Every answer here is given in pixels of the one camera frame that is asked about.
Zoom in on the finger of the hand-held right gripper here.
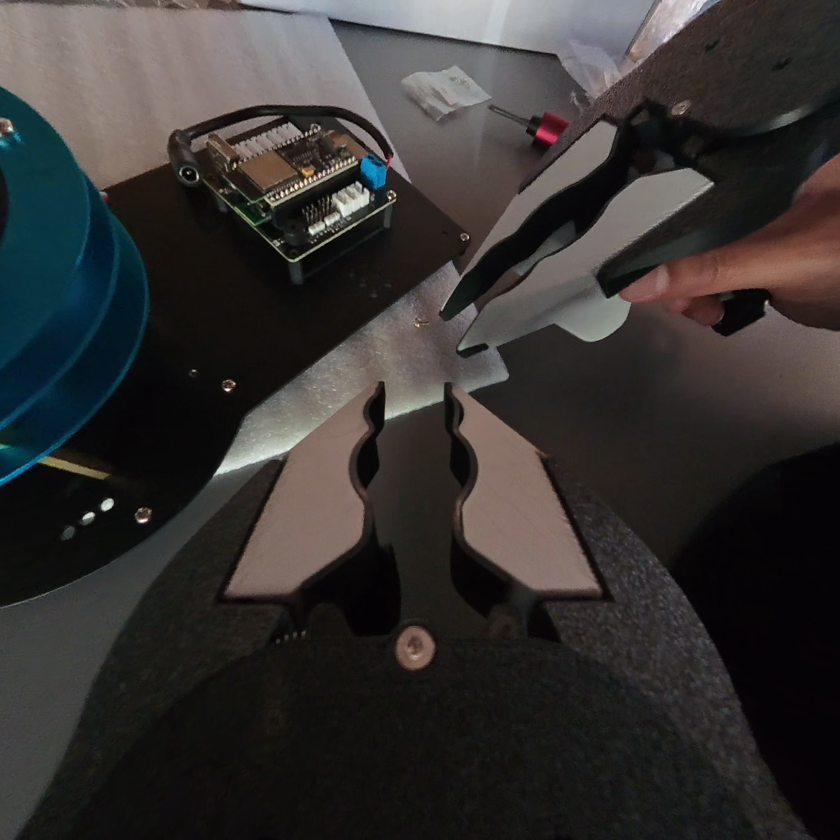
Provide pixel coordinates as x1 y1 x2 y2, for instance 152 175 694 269
438 122 622 322
456 167 715 358

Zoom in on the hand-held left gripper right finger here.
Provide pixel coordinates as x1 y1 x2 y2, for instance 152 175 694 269
445 382 605 621

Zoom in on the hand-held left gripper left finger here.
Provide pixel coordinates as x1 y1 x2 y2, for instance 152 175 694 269
222 382 401 618

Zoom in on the red electric screwdriver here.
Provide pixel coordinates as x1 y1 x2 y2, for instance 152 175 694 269
489 104 568 148

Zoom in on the blue toy robot arm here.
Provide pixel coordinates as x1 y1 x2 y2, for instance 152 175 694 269
0 85 472 608

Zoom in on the person's right hand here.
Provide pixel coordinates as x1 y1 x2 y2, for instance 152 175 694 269
620 157 840 329

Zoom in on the small clear screw bag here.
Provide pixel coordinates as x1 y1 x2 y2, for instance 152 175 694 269
400 64 492 122

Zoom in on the white foam sheet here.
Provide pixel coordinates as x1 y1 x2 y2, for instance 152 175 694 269
0 0 511 476

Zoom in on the black circuit board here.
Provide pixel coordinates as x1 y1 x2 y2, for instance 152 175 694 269
200 117 398 284

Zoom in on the person's black top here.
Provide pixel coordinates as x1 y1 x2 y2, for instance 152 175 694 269
669 443 840 840

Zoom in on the black power cable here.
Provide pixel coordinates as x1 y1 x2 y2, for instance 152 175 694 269
167 105 411 193

